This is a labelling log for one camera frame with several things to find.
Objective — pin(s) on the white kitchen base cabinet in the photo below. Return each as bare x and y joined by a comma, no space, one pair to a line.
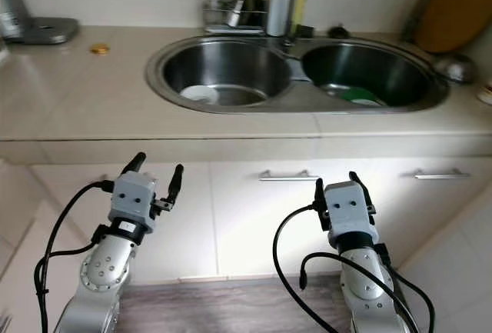
238,225

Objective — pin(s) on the green plastic dish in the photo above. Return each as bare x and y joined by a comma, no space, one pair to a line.
351,94

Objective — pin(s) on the small white bowl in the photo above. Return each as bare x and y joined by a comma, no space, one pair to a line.
200,95

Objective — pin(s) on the gold jar lid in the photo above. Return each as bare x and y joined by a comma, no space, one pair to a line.
100,48

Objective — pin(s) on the stainless steel double sink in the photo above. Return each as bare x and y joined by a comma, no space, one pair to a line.
223,68

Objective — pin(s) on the round metal ladle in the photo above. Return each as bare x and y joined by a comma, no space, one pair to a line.
456,68

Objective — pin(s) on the white cup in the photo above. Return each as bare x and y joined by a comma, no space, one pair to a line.
486,93

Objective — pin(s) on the grey metal appliance base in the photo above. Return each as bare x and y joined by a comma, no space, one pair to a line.
46,31

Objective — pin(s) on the yellow detergent bottle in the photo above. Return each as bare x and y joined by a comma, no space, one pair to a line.
301,6

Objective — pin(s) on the white detergent bottle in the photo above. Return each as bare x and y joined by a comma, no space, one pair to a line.
278,11

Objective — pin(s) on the flexible steel faucet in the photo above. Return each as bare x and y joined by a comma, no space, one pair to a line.
241,10

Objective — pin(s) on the brown wooden cutting board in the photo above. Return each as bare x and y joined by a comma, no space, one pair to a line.
457,10

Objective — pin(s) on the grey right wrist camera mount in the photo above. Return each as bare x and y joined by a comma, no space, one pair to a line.
348,208

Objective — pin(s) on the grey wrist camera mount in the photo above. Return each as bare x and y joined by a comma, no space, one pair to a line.
348,208
134,198

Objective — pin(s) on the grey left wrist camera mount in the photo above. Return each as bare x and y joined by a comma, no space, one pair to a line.
134,198

